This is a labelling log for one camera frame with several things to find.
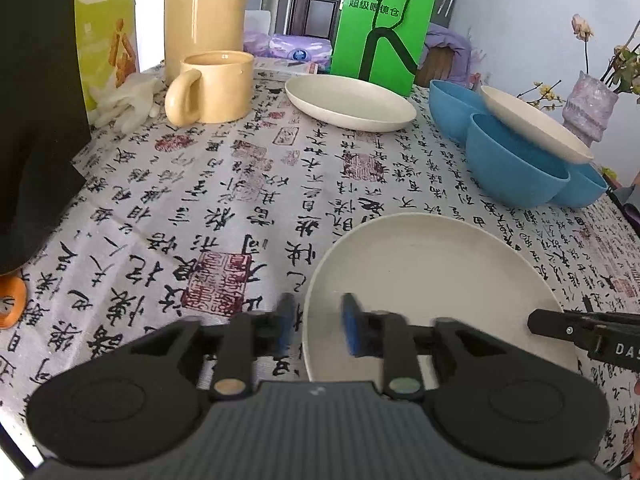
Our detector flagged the yellow mug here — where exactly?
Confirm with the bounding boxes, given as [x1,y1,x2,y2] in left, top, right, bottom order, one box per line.
[164,50,255,126]

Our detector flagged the purple tissue pack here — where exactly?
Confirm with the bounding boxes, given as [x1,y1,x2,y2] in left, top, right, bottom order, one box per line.
[243,9,274,59]
[269,33,334,74]

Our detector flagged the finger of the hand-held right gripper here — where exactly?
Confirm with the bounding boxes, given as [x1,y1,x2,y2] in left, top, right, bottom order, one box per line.
[527,308,640,349]

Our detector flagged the black cloth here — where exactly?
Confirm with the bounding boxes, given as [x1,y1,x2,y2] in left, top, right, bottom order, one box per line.
[0,0,92,277]

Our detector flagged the cream round plate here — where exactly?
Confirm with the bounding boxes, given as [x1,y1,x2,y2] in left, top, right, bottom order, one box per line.
[284,74,417,132]
[302,212,579,384]
[480,86,595,165]

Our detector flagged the dried pink roses bunch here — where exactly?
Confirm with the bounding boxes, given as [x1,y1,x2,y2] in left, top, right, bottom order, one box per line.
[571,13,640,96]

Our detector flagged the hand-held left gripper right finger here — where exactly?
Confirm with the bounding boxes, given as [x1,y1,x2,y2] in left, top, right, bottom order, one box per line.
[340,292,507,402]

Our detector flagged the yellow snack package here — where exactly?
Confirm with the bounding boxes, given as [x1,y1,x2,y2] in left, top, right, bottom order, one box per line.
[74,0,140,114]

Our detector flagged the white gloves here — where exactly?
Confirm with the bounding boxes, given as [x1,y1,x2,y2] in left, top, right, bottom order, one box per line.
[92,72,162,129]

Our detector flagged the wooden chair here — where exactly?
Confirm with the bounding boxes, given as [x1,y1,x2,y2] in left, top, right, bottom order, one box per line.
[424,45,459,82]

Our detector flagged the pink textured vase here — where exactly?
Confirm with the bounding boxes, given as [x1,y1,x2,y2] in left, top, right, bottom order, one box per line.
[562,70,619,149]

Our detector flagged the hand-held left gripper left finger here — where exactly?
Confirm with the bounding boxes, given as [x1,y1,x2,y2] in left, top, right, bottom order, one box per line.
[119,292,301,402]

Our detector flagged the yellow blossom branches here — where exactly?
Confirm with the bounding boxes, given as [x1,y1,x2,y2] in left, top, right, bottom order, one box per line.
[517,80,569,112]

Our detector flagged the orange round object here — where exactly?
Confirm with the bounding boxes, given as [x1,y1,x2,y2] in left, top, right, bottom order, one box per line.
[0,274,27,330]

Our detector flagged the dark brown door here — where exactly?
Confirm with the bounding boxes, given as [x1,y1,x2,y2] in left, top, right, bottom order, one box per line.
[286,0,352,41]

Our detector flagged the green paper bag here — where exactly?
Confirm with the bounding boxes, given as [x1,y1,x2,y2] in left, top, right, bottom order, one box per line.
[329,0,441,99]

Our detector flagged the purple cloth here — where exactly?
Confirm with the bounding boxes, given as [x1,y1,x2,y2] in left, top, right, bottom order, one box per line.
[419,23,484,87]

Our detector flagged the blue bowl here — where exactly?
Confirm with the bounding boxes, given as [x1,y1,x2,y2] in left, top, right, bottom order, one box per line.
[549,162,609,209]
[465,113,571,207]
[429,79,489,144]

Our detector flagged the yellow thermos jug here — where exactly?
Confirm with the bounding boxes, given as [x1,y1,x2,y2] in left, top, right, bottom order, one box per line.
[163,0,262,84]

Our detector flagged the flat white box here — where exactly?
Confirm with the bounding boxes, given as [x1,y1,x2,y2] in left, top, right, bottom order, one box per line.
[252,57,332,79]

